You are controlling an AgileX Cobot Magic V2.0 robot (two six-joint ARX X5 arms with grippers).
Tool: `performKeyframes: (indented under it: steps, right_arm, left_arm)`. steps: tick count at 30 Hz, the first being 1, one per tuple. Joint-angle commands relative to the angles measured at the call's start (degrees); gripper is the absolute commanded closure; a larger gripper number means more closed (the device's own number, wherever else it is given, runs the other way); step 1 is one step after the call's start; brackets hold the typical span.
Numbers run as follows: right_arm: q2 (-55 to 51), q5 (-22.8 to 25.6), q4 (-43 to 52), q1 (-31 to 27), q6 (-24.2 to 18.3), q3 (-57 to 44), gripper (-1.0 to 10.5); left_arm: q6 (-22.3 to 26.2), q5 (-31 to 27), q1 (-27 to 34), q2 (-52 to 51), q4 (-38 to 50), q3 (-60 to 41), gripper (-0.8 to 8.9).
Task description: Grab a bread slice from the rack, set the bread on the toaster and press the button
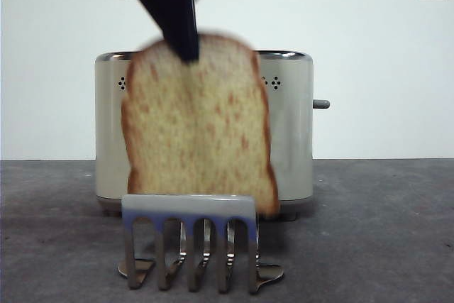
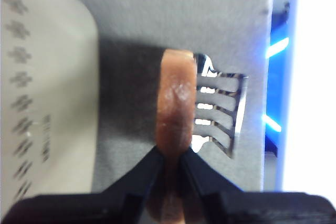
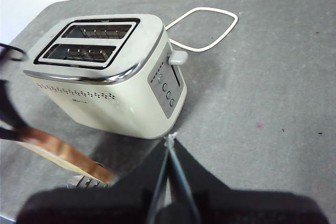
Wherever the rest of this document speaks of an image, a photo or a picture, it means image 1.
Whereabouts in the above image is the toasted bread slice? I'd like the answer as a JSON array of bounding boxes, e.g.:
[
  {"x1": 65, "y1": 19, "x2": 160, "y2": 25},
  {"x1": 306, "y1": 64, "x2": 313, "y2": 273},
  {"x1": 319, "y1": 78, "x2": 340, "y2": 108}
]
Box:
[{"x1": 121, "y1": 33, "x2": 281, "y2": 217}]

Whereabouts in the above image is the cream toaster with chrome top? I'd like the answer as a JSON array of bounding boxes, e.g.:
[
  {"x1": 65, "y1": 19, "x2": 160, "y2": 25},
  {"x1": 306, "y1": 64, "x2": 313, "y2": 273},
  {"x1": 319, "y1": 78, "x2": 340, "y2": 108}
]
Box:
[{"x1": 94, "y1": 50, "x2": 315, "y2": 221}]

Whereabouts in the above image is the stainless steel toast rack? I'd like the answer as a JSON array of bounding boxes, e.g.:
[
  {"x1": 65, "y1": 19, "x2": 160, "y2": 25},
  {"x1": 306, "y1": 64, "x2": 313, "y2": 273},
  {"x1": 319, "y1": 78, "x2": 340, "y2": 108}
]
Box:
[{"x1": 118, "y1": 194, "x2": 284, "y2": 295}]

